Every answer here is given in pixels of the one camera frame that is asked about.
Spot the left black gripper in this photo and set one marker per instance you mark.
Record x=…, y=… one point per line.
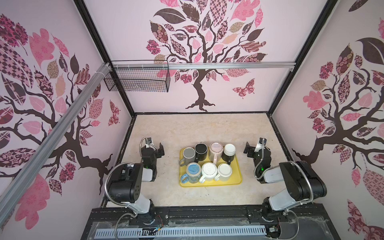
x=159, y=150

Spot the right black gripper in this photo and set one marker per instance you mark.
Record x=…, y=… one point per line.
x=249, y=149

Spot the grey mug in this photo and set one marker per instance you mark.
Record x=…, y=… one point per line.
x=188, y=156

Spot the blue mug yellow inside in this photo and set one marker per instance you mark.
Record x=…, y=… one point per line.
x=192, y=175

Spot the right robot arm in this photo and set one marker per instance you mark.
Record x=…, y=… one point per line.
x=303, y=185

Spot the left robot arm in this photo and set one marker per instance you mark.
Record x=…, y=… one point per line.
x=123, y=184

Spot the black white mug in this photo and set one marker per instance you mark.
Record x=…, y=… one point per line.
x=229, y=153

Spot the cream white mug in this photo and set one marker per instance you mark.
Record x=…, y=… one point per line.
x=224, y=172

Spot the pink beige mug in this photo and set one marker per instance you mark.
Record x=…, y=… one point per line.
x=215, y=152

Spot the white ribbed mug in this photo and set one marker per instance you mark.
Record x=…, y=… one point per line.
x=209, y=171

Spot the yellow plastic tray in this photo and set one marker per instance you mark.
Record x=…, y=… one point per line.
x=234, y=179

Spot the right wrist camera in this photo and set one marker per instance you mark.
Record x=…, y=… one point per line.
x=261, y=145

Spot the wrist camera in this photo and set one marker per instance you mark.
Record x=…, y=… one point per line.
x=261, y=145
x=149, y=143

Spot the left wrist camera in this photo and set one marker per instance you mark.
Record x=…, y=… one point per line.
x=149, y=143

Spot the black wire basket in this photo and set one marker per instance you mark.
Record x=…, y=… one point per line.
x=139, y=76

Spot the aluminium rail back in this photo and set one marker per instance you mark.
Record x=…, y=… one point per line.
x=205, y=66

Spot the aluminium rail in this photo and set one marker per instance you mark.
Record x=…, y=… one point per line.
x=16, y=189
x=205, y=66

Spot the white slotted cable duct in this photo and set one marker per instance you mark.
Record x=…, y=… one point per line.
x=179, y=232

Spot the black base frame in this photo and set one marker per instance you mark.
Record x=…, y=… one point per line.
x=307, y=222

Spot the aluminium rail left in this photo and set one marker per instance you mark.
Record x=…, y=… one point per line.
x=16, y=189

